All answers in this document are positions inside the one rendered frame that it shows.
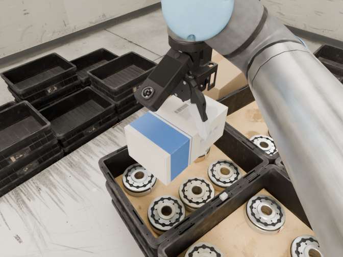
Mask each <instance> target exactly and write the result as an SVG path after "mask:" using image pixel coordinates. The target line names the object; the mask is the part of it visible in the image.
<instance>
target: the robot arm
mask: <svg viewBox="0 0 343 257"><path fill-rule="evenodd" d="M161 4H162V13H163V16H164V19H165V21H166V23H167V33H168V44H169V46H170V47H171V48H170V49H169V51H168V52H167V53H166V54H165V56H164V57H163V58H162V60H161V61H160V62H159V63H158V65H157V66H156V67H155V68H154V70H153V71H152V72H151V74H150V75H149V76H148V77H147V78H146V80H145V81H144V82H143V84H142V85H141V86H140V87H139V89H138V90H137V91H136V92H135V94H134V96H135V98H136V100H137V101H138V102H139V103H141V104H142V105H143V106H145V107H146V108H147V109H149V110H150V111H152V112H157V111H158V109H159V108H160V107H161V106H162V104H163V103H164V102H165V101H166V99H167V98H168V97H169V96H170V95H174V96H176V97H178V98H179V99H181V100H182V102H185V101H188V100H189V99H190V101H191V105H190V107H189V109H188V110H189V112H190V114H191V116H192V117H193V119H194V121H195V126H196V128H197V129H198V132H199V136H200V137H201V138H202V139H204V140H205V141H207V140H208V138H209V133H210V130H209V128H210V127H209V126H210V125H211V123H212V122H213V120H214V119H215V117H216V116H217V114H218V110H217V107H216V106H209V105H207V102H206V99H205V96H204V94H203V93H202V92H203V91H204V90H205V89H206V86H207V84H208V87H207V91H209V90H211V89H212V88H213V87H215V82H216V75H217V69H218V64H217V63H214V62H212V61H211V58H212V50H213V49H214V50H215V51H216V52H218V53H219V54H220V55H222V56H223V57H224V58H226V59H227V60H228V61H230V62H231V63H232V64H233V65H235V66H236V67H237V68H238V69H240V70H241V71H242V72H243V74H244V76H245V78H246V80H247V82H248V84H249V87H250V89H251V91H252V94H253V96H254V98H255V101H256V103H257V105H258V107H259V110H260V112H261V114H262V116H263V119H264V121H265V123H266V126H267V128H268V130H269V132H270V134H271V137H272V139H273V141H274V144H275V146H276V148H277V150H278V153H279V155H280V157H281V159H282V162H283V164H284V166H285V168H286V171H287V173H288V175H289V178H290V180H291V182H292V184H293V187H294V189H295V191H296V193H297V196H298V198H299V200H300V202H301V205H302V207H303V209H304V211H305V214H306V216H307V218H308V220H309V223H310V225H311V227H312V230H313V232H314V234H315V236H316V239H317V241H318V243H319V245H320V248H321V250H322V252H323V254H324V257H343V84H342V83H341V82H340V81H339V80H338V79H337V78H336V77H335V76H334V75H333V74H332V73H331V72H330V71H329V70H328V69H327V68H326V67H325V66H324V65H323V64H322V63H321V62H320V61H319V60H318V59H317V58H316V57H315V56H314V55H313V54H312V53H311V52H310V50H309V49H308V47H307V45H306V44H305V43H304V41H303V40H301V39H300V38H299V37H297V36H295V35H294V34H293V33H292V32H291V31H290V30H289V29H288V28H287V27H286V26H285V25H284V24H283V23H282V22H281V21H280V20H279V19H278V18H277V17H275V16H274V15H273V14H272V13H271V12H270V11H269V10H268V9H267V8H266V7H265V6H264V5H263V4H262V3H261V2H260V1H259V0H161ZM209 65H213V66H211V67H210V66H209ZM214 72H215V74H214V81H213V83H211V84H210V80H211V75H212V74H213V73H214Z"/></svg>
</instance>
